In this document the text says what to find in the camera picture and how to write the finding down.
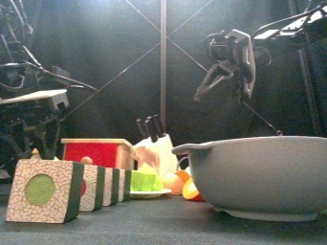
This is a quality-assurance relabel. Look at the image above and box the orange toy food piece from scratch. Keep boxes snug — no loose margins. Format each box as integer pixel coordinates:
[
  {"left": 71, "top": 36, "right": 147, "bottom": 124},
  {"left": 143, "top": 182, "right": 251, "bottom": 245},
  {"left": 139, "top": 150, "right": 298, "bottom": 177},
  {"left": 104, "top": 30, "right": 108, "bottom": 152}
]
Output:
[{"left": 175, "top": 169, "right": 192, "bottom": 184}]

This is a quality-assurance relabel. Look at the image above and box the vertical metal frame pole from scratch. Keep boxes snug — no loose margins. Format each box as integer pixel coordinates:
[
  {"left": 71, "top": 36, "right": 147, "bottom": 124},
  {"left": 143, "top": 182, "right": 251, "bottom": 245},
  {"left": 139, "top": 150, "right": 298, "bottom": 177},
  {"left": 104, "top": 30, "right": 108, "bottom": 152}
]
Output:
[{"left": 159, "top": 0, "right": 168, "bottom": 132}]

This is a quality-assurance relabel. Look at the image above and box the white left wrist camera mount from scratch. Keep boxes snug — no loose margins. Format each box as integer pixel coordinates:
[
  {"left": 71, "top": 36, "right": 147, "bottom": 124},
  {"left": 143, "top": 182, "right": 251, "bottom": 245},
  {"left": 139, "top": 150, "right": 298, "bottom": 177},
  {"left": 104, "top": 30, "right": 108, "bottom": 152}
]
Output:
[{"left": 0, "top": 88, "right": 72, "bottom": 112}]

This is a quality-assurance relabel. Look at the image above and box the large grey mixing bowl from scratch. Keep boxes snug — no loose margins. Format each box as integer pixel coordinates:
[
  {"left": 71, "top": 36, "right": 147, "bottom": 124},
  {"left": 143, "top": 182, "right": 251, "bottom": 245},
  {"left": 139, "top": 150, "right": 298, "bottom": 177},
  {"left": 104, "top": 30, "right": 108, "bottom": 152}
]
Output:
[{"left": 171, "top": 135, "right": 327, "bottom": 223}]

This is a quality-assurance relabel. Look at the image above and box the red wooden drawer box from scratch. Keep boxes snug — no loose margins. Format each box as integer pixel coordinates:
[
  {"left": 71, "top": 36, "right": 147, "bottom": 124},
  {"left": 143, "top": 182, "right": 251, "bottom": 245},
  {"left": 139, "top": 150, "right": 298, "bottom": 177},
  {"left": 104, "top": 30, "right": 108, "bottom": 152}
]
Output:
[{"left": 60, "top": 137, "right": 135, "bottom": 171}]

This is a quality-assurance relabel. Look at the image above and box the black knife handle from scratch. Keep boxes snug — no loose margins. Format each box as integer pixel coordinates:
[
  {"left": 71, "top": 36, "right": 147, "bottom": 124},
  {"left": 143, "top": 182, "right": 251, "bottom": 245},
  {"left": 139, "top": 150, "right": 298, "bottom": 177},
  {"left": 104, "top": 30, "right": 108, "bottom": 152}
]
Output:
[
  {"left": 133, "top": 118, "right": 149, "bottom": 141},
  {"left": 143, "top": 116, "right": 160, "bottom": 144},
  {"left": 151, "top": 113, "right": 167, "bottom": 138}
]

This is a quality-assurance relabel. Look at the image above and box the patterned sushi roll block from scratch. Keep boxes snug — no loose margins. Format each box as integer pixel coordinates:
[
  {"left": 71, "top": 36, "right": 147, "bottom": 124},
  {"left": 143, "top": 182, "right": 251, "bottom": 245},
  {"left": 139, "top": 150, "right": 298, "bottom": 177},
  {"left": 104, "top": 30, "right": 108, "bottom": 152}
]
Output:
[
  {"left": 116, "top": 168, "right": 133, "bottom": 203},
  {"left": 103, "top": 167, "right": 121, "bottom": 207}
]

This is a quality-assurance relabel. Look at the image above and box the cream toy tip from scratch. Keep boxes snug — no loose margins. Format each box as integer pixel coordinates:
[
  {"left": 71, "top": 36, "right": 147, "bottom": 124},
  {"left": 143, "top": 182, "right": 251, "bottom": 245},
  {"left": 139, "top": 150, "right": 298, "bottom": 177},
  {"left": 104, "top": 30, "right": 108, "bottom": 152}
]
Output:
[{"left": 29, "top": 147, "right": 44, "bottom": 161}]

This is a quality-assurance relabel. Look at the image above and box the small white plate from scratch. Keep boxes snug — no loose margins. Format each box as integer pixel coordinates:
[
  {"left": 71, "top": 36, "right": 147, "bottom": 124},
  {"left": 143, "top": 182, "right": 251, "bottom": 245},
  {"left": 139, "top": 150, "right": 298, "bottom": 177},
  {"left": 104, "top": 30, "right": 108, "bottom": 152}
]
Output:
[{"left": 129, "top": 188, "right": 174, "bottom": 200}]

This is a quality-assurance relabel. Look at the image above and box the white knife block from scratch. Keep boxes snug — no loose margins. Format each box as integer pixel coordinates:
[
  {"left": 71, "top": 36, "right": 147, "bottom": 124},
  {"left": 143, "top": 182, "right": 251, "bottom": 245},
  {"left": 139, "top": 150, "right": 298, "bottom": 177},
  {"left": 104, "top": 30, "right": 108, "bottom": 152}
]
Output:
[{"left": 131, "top": 133, "right": 180, "bottom": 180}]

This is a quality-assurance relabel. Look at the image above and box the yellow-green toy food piece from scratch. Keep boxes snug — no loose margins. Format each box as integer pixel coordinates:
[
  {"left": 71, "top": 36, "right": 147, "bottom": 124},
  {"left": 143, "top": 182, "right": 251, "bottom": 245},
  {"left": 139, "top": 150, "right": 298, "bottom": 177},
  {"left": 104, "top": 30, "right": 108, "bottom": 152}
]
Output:
[{"left": 137, "top": 162, "right": 164, "bottom": 192}]

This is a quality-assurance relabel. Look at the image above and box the green toy food cube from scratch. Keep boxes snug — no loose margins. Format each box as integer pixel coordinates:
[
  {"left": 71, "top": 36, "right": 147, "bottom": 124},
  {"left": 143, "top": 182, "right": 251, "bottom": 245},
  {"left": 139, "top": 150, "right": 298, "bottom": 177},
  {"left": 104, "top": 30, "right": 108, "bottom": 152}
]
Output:
[{"left": 129, "top": 169, "right": 157, "bottom": 192}]

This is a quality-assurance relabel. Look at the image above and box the sushi block with red centre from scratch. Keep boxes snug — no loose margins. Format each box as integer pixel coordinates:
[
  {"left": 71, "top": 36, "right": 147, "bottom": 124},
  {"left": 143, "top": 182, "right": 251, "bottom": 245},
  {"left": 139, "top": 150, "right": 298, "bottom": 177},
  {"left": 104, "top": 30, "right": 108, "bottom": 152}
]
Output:
[{"left": 77, "top": 164, "right": 105, "bottom": 212}]

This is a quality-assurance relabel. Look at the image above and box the orange yellow toy pepper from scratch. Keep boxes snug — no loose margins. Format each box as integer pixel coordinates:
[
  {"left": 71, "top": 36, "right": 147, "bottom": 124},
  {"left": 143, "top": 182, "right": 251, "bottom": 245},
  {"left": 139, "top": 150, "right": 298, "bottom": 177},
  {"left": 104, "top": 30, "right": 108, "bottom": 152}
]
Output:
[{"left": 182, "top": 177, "right": 207, "bottom": 203}]

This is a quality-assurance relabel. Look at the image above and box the sushi block with green centre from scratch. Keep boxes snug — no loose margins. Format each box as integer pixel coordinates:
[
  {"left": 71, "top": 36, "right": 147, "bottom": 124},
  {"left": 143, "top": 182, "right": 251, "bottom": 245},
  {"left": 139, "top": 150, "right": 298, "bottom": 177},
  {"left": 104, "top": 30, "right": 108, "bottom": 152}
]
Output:
[{"left": 4, "top": 158, "right": 85, "bottom": 225}]

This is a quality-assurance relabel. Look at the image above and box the orange fruit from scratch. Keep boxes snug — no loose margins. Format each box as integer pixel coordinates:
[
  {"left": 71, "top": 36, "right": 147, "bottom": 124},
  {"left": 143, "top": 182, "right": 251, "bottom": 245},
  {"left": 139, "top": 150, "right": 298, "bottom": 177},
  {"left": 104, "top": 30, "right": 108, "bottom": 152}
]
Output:
[{"left": 163, "top": 172, "right": 187, "bottom": 196}]

